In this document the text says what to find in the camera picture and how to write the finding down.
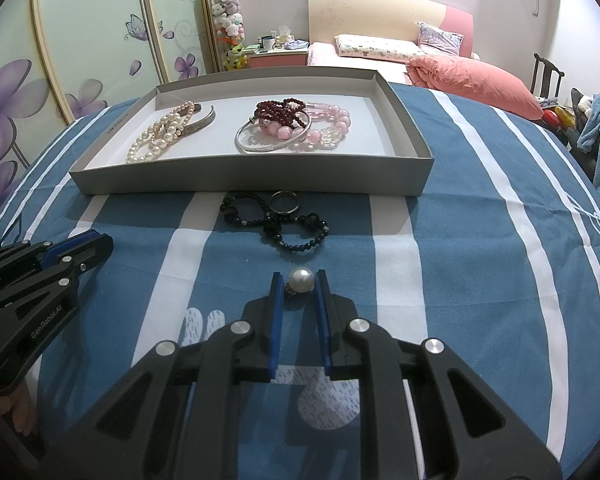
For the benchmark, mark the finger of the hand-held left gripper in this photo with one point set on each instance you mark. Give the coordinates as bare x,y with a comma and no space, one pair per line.
99,250
55,251

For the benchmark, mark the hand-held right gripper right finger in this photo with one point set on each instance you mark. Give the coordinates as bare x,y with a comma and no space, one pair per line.
324,330

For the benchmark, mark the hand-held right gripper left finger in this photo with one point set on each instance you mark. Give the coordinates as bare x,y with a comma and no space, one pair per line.
276,330

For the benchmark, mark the grey cardboard tray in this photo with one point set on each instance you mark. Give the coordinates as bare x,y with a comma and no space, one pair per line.
330,180

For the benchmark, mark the wide silver bangle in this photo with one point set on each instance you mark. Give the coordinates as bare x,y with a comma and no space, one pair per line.
205,121

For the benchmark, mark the thin silver bangle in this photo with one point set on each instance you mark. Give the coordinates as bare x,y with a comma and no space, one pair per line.
260,150

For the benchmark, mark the person's left hand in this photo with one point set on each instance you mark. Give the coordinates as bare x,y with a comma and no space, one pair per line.
20,410

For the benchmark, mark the blue white striped sheet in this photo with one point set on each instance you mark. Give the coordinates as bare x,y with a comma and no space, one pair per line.
480,260

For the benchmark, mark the floral glass wardrobe door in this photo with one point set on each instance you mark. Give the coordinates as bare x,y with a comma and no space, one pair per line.
180,20
10,85
95,35

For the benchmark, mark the pink white nightstand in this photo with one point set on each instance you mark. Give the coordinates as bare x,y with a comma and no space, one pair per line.
275,59

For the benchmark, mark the clear tube of plush toys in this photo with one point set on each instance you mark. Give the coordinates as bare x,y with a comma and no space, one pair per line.
227,20

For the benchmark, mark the white mug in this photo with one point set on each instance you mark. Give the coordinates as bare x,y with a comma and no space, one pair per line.
266,43

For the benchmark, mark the pink bed sheet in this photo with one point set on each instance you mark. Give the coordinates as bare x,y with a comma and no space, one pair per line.
360,57

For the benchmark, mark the blue cloth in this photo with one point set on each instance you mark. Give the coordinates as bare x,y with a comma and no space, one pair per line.
295,45

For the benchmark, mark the tissue box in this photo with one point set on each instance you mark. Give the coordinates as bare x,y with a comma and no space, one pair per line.
285,36

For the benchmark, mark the white patterned pillow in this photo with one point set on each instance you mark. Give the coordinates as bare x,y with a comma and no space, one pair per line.
375,47

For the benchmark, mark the salmon pink quilt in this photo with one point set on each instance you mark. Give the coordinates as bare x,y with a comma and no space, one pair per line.
475,82

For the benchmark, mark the purple patterned pillow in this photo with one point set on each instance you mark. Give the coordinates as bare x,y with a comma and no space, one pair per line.
440,37

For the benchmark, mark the colourful toys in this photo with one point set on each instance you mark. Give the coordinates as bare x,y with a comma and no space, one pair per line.
560,115

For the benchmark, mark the cream pink headboard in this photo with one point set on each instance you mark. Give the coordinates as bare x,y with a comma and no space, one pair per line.
375,10

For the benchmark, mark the dark wooden chair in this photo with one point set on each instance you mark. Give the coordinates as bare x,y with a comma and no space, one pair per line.
547,77

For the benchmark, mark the white plush toy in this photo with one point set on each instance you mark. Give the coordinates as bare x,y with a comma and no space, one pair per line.
586,103

